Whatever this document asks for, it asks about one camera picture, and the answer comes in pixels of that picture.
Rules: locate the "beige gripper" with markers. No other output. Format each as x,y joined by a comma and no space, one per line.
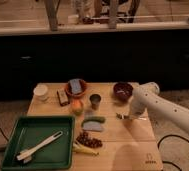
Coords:
132,116

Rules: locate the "silver metal fork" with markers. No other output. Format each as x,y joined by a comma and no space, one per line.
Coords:
123,117

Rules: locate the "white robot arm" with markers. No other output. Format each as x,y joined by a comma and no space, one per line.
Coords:
146,96

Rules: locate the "small metal cup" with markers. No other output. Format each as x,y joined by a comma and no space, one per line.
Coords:
95,100

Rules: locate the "white plastic cup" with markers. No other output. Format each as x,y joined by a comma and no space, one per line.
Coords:
41,92

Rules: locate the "dark red bowl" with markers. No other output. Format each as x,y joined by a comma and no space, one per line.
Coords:
122,91

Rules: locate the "green cucumber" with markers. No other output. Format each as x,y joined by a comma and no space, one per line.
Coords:
99,119

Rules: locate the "grey blue cloth piece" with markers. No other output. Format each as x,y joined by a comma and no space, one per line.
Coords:
93,126

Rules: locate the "red grape bunch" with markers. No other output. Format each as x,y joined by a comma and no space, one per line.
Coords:
84,139

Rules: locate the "orange green mango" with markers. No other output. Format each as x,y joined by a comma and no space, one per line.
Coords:
77,106

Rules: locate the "orange bowl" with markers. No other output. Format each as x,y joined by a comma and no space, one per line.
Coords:
83,86

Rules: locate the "yellow banana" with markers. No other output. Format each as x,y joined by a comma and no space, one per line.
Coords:
79,148

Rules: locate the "blue sponge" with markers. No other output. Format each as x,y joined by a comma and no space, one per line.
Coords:
75,86

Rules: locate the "brown wooden block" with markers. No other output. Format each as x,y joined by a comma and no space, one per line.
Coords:
63,98

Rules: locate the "green plastic tray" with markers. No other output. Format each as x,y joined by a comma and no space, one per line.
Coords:
28,132

